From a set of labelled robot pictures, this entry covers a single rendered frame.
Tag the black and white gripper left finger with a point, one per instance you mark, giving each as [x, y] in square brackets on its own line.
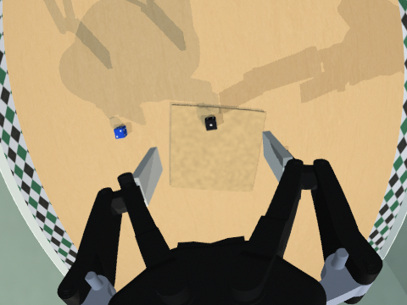
[91, 278]

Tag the tan square mat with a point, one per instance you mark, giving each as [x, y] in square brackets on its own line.
[221, 160]

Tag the black die with white pips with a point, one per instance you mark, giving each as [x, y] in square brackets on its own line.
[210, 123]

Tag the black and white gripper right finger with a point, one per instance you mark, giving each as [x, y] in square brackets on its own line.
[351, 263]

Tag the blue die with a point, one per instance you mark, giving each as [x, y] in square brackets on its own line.
[120, 132]

